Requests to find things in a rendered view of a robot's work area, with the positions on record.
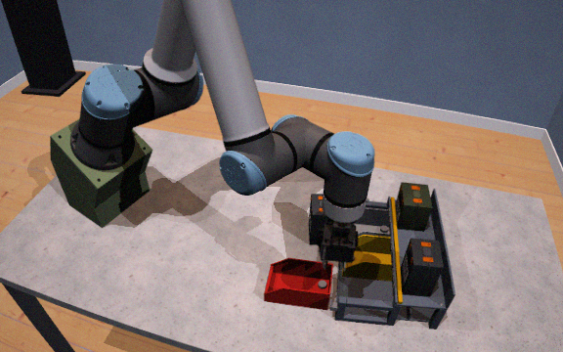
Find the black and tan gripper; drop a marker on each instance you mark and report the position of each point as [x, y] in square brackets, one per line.
[335, 250]

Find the red bin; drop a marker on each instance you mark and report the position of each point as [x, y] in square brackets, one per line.
[295, 282]

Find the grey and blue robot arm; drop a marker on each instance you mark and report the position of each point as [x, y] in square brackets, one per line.
[114, 101]

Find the orange flat bar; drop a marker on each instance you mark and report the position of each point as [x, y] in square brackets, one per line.
[397, 256]

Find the dark grey shelf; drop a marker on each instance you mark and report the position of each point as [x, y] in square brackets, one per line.
[367, 290]

